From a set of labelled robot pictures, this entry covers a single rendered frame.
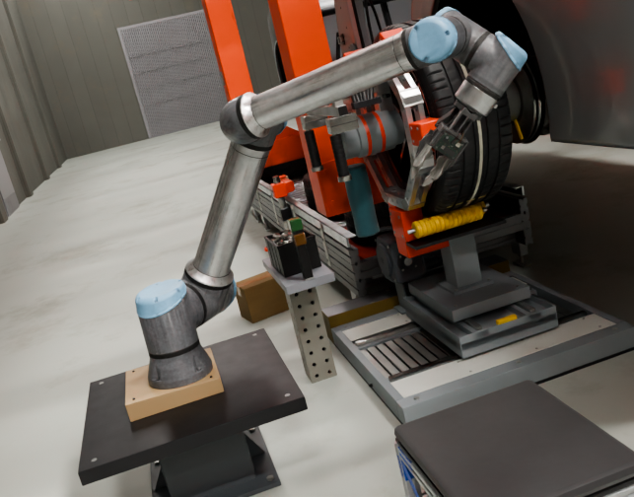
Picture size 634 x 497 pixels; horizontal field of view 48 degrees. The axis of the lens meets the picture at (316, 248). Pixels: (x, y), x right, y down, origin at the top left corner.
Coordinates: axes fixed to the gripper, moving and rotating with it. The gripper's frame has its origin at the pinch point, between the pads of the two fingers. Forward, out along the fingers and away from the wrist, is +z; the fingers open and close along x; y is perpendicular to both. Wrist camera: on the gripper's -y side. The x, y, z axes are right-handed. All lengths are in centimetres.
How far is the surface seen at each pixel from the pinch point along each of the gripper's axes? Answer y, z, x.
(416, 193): -57, 15, 12
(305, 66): -107, 7, -43
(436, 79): -51, -18, -4
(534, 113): -72, -25, 32
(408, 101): -50, -9, -8
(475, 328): -48, 41, 52
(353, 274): -114, 71, 19
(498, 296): -61, 31, 56
